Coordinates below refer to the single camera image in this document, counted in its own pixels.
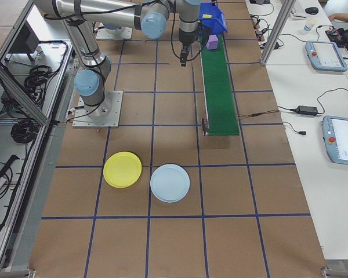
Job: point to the black computer mouse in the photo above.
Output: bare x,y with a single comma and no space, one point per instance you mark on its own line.
311,10

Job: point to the grey blue teach pendant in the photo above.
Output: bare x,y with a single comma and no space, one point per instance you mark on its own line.
326,55
345,142

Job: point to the bare person hand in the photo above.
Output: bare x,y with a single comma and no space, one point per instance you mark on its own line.
335,16

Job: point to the light blue plastic plate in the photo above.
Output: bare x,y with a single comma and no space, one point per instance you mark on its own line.
169,183

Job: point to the purple foam block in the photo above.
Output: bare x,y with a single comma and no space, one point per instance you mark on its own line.
212,43

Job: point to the aluminium profile post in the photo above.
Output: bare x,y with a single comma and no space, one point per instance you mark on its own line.
277,29

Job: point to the aluminium corner bracket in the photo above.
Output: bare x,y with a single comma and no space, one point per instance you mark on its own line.
325,272
26,273

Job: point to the yellow plastic plate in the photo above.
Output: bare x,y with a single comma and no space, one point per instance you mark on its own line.
122,169

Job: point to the black power adapter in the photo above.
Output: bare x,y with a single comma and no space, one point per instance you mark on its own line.
307,110

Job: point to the green belt conveyor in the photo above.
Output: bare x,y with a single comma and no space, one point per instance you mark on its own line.
219,95

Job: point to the black monitor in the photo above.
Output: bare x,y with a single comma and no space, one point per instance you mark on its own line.
23,40

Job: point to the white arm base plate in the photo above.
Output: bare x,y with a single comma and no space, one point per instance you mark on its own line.
127,33
114,116

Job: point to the white keyboard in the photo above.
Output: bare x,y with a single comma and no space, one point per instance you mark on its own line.
298,11

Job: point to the white paper cup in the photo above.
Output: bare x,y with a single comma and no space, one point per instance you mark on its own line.
308,26

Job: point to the blue plastic storage bin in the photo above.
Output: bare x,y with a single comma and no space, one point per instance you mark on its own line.
219,17

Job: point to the red black connector cluster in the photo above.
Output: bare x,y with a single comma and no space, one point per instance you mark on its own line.
259,33

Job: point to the metal bar frame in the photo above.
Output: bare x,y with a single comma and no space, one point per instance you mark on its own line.
32,107

